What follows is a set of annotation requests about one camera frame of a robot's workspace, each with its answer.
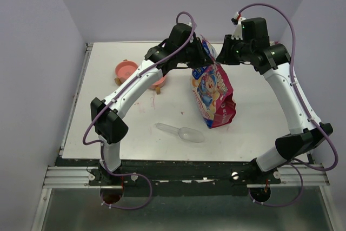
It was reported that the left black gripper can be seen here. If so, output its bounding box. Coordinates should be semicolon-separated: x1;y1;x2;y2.
177;37;214;70

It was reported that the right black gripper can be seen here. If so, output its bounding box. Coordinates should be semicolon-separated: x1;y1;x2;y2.
216;34;253;65

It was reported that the pink pet food bag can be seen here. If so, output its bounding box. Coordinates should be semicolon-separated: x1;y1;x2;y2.
189;35;237;130

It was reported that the clear plastic scoop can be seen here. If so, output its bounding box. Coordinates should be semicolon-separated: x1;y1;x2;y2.
156;123;205;143

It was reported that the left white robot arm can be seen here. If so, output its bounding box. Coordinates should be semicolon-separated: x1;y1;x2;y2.
87;22;212;185

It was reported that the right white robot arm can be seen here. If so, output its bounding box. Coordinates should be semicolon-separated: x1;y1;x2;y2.
216;17;333;183

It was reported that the pink bowl right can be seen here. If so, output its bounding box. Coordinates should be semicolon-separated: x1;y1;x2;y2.
149;76;167;89

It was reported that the pink bowl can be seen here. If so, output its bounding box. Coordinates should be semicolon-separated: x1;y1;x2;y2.
114;60;138;85
149;76;167;89

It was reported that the pink bowl left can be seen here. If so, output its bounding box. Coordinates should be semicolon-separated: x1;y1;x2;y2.
114;60;138;85

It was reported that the wooden bowl stand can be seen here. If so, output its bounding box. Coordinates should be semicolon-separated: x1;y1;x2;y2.
114;59;163;94

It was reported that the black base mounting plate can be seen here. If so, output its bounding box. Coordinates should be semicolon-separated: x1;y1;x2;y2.
56;158;281;197

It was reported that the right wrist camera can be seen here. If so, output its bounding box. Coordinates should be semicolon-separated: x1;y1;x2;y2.
231;12;245;40

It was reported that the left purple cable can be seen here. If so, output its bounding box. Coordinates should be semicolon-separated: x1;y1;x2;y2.
82;11;196;210

